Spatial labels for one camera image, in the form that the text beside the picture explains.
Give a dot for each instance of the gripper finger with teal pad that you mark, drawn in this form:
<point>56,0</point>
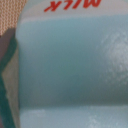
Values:
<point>8,80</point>

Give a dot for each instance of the light blue milk carton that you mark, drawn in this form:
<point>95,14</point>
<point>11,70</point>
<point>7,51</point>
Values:
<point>73,57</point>

